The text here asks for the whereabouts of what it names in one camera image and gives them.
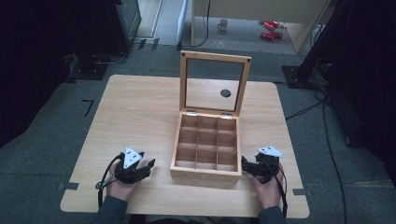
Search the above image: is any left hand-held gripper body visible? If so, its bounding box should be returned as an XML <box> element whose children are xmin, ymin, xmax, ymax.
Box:
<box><xmin>114</xmin><ymin>147</ymin><xmax>148</xmax><ymax>185</ymax></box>

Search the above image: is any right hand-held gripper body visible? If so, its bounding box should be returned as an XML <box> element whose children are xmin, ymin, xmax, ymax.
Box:
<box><xmin>251</xmin><ymin>146</ymin><xmax>286</xmax><ymax>185</ymax></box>

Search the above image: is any wooden compartment box with lid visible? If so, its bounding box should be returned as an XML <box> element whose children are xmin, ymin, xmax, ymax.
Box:
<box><xmin>169</xmin><ymin>49</ymin><xmax>252</xmax><ymax>184</ymax></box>

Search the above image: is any person's right hand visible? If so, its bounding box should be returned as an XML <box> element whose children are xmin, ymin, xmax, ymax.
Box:
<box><xmin>247</xmin><ymin>162</ymin><xmax>286</xmax><ymax>210</ymax></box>

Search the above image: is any person's left hand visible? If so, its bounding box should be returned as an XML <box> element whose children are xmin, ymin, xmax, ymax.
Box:
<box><xmin>106</xmin><ymin>162</ymin><xmax>142</xmax><ymax>203</ymax></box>

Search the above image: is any dark cabinet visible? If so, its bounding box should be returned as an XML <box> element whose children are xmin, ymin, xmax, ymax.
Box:
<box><xmin>106</xmin><ymin>0</ymin><xmax>143</xmax><ymax>54</ymax></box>

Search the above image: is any white panel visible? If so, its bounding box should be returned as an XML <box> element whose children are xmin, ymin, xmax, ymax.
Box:
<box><xmin>176</xmin><ymin>0</ymin><xmax>191</xmax><ymax>45</ymax></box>

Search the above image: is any red can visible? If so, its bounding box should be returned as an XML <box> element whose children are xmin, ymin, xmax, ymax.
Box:
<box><xmin>262</xmin><ymin>20</ymin><xmax>280</xmax><ymax>32</ymax></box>

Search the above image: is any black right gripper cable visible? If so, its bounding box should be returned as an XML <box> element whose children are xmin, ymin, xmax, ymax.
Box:
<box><xmin>264</xmin><ymin>161</ymin><xmax>289</xmax><ymax>219</ymax></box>

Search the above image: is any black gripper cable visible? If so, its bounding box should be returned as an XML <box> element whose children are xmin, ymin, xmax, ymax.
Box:
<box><xmin>94</xmin><ymin>152</ymin><xmax>126</xmax><ymax>210</ymax></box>
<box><xmin>264</xmin><ymin>161</ymin><xmax>289</xmax><ymax>219</ymax></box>

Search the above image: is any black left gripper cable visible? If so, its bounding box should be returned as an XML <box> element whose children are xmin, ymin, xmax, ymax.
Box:
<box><xmin>94</xmin><ymin>152</ymin><xmax>126</xmax><ymax>210</ymax></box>

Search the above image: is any black floor cable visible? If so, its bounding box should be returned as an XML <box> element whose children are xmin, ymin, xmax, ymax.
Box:
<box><xmin>285</xmin><ymin>90</ymin><xmax>348</xmax><ymax>224</ymax></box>

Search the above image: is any black stand base plate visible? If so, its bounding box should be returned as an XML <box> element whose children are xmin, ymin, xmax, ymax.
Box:
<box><xmin>281</xmin><ymin>64</ymin><xmax>317</xmax><ymax>91</ymax></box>
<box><xmin>68</xmin><ymin>53</ymin><xmax>109</xmax><ymax>81</ymax></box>

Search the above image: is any black hanging cable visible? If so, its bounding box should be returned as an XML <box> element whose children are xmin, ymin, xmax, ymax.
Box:
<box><xmin>189</xmin><ymin>0</ymin><xmax>212</xmax><ymax>49</ymax></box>

